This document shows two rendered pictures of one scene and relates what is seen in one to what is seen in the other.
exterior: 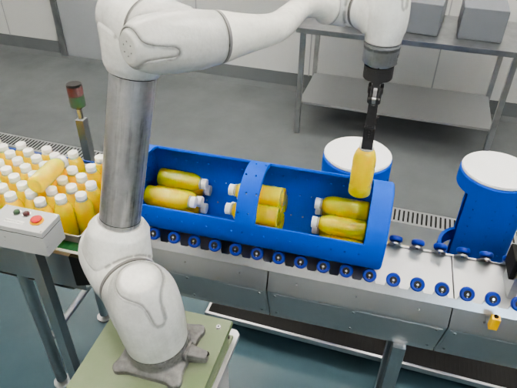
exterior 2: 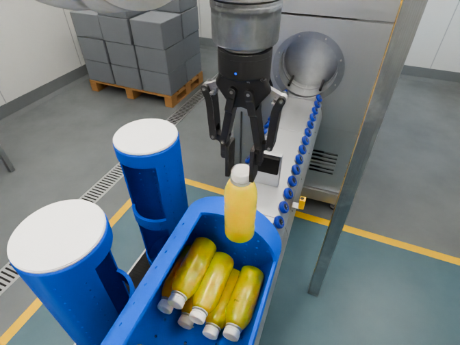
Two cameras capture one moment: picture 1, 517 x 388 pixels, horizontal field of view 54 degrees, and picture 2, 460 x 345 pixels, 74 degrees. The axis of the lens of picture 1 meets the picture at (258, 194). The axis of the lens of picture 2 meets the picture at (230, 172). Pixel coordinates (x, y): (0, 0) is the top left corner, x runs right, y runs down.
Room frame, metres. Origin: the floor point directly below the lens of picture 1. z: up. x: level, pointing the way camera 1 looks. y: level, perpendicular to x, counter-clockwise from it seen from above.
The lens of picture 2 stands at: (1.20, 0.13, 1.78)
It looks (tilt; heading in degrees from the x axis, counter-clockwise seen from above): 41 degrees down; 276
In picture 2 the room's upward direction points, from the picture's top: straight up
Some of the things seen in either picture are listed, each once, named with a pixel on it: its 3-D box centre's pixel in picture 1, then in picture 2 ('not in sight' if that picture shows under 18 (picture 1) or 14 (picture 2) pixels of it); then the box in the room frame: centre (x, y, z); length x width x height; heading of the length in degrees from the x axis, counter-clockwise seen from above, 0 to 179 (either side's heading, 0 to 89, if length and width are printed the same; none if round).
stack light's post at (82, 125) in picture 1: (102, 218); not in sight; (1.92, 0.76, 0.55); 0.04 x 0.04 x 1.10; 76
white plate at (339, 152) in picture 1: (358, 154); (59, 232); (1.78, -0.41, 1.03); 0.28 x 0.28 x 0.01
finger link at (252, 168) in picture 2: (368, 137); (253, 162); (1.20, -0.30, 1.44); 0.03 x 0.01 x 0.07; 76
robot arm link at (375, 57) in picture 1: (381, 52); (245, 22); (1.22, -0.30, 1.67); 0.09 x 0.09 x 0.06
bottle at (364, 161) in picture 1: (362, 169); (240, 206); (1.22, -0.30, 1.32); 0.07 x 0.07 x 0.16
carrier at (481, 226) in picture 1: (468, 252); (160, 205); (1.69, -0.95, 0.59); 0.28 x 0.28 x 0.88
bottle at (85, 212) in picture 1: (85, 215); not in sight; (1.41, 0.62, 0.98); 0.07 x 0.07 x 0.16
